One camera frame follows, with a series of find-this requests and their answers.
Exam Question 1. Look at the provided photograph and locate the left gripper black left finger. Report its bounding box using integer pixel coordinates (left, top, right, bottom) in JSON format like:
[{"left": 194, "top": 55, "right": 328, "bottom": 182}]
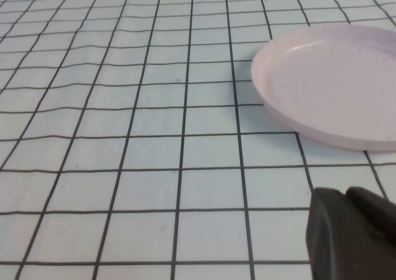
[{"left": 304, "top": 187, "right": 396, "bottom": 280}]

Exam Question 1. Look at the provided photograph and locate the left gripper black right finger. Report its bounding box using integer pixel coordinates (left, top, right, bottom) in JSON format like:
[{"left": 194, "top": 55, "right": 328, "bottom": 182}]
[{"left": 344, "top": 186, "right": 396, "bottom": 247}]

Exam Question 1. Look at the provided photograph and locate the pink round plate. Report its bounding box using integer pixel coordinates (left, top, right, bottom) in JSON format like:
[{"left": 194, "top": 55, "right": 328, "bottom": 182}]
[{"left": 250, "top": 25, "right": 396, "bottom": 153}]

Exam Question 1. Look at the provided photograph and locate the white black-grid tablecloth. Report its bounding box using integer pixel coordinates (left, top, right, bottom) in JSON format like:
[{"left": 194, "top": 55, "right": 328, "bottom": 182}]
[{"left": 0, "top": 0, "right": 396, "bottom": 280}]

